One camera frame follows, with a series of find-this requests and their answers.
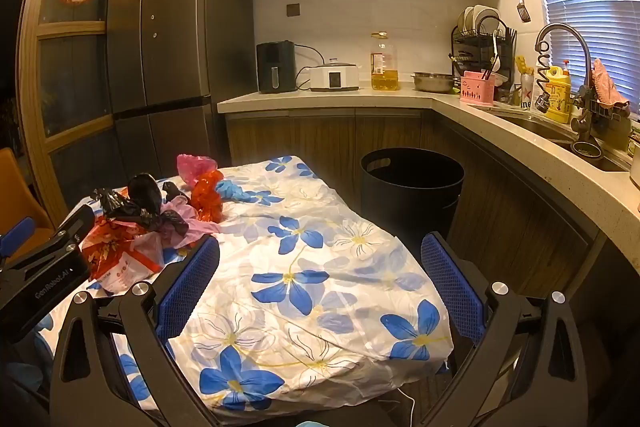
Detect window blinds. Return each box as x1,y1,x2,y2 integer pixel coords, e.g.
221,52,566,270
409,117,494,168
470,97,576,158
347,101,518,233
534,0,640,75

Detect cooking oil bottle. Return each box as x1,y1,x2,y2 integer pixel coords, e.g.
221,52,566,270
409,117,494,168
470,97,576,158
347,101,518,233
370,32,401,92

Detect orange chair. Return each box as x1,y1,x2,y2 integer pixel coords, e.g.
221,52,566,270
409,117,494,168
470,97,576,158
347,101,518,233
0,147,55,260

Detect black round trash bin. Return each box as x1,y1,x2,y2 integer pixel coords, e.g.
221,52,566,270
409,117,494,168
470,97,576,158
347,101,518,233
360,148,466,260

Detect black dish rack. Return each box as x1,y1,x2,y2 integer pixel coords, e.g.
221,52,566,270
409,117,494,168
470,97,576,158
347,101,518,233
450,14,519,94

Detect sink caddy rack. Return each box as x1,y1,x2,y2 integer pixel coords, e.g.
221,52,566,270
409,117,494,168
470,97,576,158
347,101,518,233
580,96,632,120

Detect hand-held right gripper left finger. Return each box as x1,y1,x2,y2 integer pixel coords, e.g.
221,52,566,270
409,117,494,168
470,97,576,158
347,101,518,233
50,234,221,427

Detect silver drink can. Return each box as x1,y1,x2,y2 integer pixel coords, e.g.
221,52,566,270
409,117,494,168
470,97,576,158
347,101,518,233
519,73,535,110

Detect pink utensil holder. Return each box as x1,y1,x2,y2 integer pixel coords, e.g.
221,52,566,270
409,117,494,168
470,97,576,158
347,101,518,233
459,71,496,106

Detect light purple plastic bag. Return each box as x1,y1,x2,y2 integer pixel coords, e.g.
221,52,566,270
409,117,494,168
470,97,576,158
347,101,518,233
149,197,223,250

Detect steel bowl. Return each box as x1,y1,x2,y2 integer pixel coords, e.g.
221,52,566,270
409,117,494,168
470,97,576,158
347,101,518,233
411,72,456,94

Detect pink cloth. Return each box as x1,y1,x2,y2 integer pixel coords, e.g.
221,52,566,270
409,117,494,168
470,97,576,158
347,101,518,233
592,58,632,108

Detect yellow dish soap bottle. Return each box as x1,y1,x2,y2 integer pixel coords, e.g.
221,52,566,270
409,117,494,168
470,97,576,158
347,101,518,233
544,59,572,124

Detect black plastic bag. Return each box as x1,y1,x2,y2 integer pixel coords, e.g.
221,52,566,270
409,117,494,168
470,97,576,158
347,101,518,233
91,173,190,240

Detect wooden door with glass panels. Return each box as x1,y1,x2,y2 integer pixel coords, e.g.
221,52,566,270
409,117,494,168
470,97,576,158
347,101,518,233
17,0,147,220

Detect black air fryer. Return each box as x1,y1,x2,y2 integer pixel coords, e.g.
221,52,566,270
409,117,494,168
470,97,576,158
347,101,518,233
256,40,297,95

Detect steel sink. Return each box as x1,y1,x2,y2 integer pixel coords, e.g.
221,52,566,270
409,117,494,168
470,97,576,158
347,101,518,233
492,106,628,174

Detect steel sink strainer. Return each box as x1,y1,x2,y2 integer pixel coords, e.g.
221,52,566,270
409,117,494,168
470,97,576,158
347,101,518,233
572,139,604,163

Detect floral white blue blanket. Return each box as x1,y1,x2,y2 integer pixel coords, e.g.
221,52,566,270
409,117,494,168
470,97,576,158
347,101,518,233
35,155,456,414

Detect steel kitchen faucet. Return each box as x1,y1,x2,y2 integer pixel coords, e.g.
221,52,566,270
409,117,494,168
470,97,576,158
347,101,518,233
532,23,604,158

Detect white plastic bottle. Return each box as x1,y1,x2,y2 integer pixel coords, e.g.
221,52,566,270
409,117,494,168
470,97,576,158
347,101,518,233
531,61,549,108

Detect white electric cooker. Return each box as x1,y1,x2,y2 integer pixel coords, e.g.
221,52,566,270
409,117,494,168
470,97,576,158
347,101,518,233
308,59,361,92

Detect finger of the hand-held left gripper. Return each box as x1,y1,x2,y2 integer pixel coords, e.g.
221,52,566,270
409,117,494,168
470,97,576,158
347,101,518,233
0,217,37,260
9,206,96,279

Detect white ladle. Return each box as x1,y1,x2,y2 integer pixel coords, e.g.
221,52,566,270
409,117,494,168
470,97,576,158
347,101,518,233
487,29,502,73

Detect kitchen counter with wooden cabinets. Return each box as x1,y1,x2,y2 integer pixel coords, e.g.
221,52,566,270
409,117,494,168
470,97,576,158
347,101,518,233
217,86,640,303

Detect red white printed plastic bag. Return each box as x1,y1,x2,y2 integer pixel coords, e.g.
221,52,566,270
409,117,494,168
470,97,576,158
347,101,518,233
81,217,167,294

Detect black power cable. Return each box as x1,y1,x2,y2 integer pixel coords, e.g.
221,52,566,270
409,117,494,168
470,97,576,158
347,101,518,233
294,44,327,90

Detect thin white cable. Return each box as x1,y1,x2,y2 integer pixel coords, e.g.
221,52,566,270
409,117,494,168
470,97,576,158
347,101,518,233
377,384,417,427

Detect pink plastic bag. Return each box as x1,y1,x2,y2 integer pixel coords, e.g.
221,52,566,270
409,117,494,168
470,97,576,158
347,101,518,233
176,153,219,188

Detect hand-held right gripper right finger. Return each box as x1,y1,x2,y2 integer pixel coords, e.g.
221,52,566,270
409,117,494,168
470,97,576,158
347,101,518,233
420,232,589,427

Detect dark grey refrigerator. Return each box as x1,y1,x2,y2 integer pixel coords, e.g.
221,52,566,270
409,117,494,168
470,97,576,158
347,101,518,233
105,0,257,180

